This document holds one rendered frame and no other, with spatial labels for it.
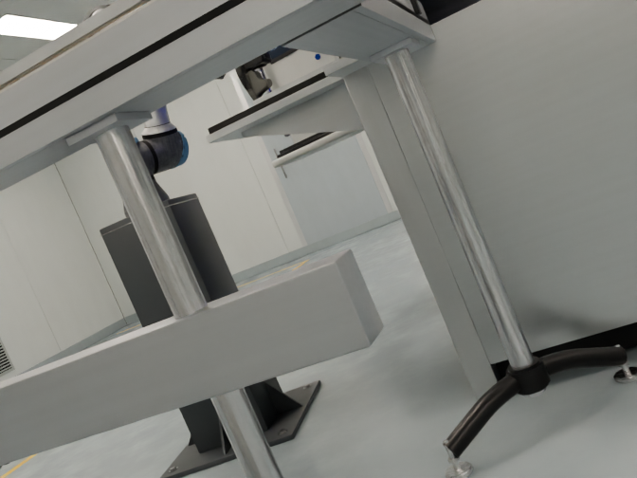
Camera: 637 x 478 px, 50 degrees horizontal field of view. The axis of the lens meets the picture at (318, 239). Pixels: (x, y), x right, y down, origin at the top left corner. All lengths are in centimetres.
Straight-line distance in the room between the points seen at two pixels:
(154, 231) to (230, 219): 707
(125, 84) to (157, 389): 43
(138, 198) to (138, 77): 17
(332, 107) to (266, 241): 619
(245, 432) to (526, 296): 86
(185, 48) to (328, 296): 36
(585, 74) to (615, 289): 48
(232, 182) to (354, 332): 712
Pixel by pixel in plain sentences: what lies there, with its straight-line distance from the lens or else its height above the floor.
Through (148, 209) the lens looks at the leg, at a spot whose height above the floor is 71.
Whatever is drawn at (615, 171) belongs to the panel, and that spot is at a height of 42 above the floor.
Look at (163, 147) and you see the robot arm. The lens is 231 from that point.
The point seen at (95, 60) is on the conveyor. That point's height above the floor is 91.
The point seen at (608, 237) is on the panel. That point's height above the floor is 29.
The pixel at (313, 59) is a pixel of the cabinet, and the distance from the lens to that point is 277.
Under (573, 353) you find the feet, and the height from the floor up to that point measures 11.
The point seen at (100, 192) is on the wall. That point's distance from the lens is 889.
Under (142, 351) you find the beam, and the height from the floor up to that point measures 53.
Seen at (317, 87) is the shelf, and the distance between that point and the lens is 171.
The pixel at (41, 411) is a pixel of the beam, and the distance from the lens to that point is 118.
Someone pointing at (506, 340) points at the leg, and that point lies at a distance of 148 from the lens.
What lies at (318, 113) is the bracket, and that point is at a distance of 180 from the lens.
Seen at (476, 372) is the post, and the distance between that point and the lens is 175.
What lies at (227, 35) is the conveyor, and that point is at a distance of 87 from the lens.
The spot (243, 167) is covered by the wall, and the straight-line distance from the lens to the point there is 790.
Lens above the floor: 64
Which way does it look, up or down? 4 degrees down
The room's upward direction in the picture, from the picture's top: 23 degrees counter-clockwise
